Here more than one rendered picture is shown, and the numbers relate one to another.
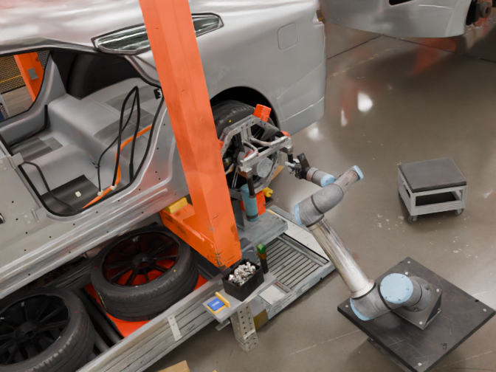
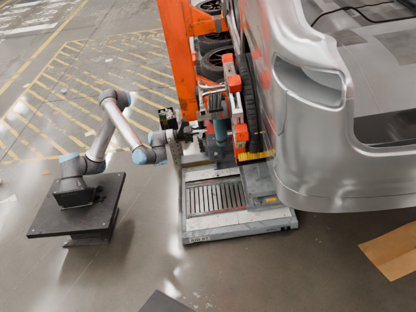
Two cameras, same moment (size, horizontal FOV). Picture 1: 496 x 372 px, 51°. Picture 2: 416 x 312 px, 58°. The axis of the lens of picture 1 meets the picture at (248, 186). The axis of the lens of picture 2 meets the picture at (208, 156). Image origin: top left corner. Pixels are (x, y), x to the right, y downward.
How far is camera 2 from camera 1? 4.49 m
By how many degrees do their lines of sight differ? 93
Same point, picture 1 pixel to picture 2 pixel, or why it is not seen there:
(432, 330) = not seen: hidden behind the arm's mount
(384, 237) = (178, 285)
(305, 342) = (150, 183)
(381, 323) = (91, 181)
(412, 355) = not seen: hidden behind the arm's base
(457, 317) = (49, 214)
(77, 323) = (213, 69)
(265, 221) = (252, 184)
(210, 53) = not seen: outside the picture
